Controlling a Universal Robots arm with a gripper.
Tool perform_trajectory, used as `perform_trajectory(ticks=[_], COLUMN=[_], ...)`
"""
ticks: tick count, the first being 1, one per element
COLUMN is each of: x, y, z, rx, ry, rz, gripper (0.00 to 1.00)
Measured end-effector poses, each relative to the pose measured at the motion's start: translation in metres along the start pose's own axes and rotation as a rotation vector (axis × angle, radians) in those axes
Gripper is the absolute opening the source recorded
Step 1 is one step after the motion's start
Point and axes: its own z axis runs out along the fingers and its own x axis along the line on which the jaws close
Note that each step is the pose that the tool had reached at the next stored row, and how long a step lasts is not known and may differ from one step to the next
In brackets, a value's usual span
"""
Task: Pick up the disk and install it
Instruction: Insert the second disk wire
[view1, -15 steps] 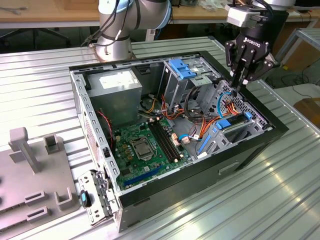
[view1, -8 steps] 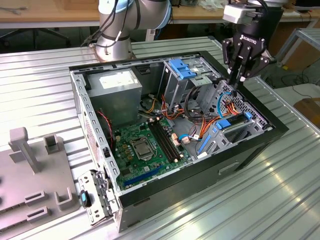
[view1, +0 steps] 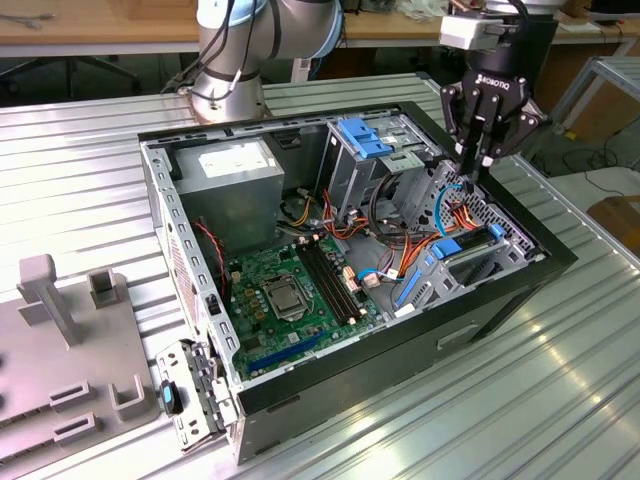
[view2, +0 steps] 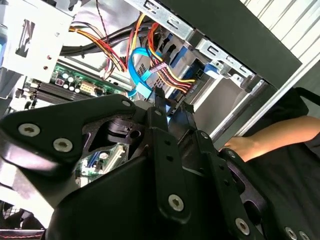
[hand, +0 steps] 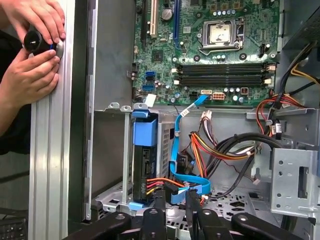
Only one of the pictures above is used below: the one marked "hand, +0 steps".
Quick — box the silver optical drive cage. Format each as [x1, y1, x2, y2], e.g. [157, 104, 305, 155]
[246, 107, 320, 221]

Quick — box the person's black clothed trunk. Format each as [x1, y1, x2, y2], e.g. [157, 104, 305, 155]
[0, 29, 32, 156]

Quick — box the silver CPU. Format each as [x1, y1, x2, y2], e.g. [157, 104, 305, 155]
[209, 23, 231, 44]

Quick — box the green motherboard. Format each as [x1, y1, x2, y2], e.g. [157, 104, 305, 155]
[132, 0, 283, 106]

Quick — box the person's right hand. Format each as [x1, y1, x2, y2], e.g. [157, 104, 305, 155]
[0, 49, 61, 108]

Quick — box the black open PC case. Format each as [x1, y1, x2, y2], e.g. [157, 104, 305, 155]
[68, 0, 320, 240]

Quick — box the coloured power wire bundle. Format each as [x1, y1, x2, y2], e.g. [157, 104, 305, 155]
[139, 131, 259, 201]

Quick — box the person's left hand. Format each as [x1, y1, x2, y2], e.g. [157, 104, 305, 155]
[0, 0, 67, 46]

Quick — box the silver disk bay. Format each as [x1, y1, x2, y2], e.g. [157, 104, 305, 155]
[103, 102, 176, 214]

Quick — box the white expansion slot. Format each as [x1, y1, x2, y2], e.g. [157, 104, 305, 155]
[149, 0, 159, 39]

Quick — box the blue expansion slot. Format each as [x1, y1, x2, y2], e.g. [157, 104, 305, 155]
[173, 0, 182, 50]

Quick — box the round black tool blue ring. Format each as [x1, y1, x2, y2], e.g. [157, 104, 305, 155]
[23, 29, 65, 58]

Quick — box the silver coin battery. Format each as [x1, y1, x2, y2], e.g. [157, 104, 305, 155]
[161, 8, 174, 22]

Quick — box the hard disk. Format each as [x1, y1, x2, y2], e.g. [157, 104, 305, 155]
[131, 109, 160, 210]

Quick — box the black keyboard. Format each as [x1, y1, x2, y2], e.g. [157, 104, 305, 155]
[0, 216, 29, 240]

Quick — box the light blue wire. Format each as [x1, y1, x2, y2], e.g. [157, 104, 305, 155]
[169, 93, 214, 205]

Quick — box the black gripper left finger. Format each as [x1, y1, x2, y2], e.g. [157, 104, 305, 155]
[63, 185, 168, 240]

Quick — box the CPU socket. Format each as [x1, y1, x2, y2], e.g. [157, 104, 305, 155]
[198, 17, 246, 55]

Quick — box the black expansion slot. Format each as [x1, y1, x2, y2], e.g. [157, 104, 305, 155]
[141, 0, 149, 49]

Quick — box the black RAM slot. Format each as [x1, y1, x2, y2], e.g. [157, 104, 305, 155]
[179, 75, 268, 82]
[179, 81, 268, 88]
[179, 63, 268, 71]
[179, 69, 268, 76]

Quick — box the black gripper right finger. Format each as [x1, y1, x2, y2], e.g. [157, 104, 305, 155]
[185, 188, 299, 240]

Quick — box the black cable bundle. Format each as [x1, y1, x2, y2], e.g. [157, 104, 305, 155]
[212, 132, 284, 201]

